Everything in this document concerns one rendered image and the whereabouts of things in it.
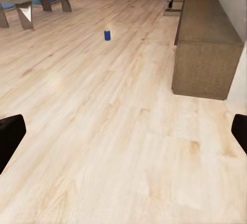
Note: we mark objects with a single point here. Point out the coffee table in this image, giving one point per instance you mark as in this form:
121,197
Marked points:
24,10

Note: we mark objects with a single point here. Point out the cabinet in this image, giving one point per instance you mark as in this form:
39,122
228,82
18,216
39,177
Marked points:
208,51

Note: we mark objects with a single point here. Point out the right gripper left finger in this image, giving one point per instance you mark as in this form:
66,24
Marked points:
12,131

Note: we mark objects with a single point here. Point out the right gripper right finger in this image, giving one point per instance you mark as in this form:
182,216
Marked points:
239,130

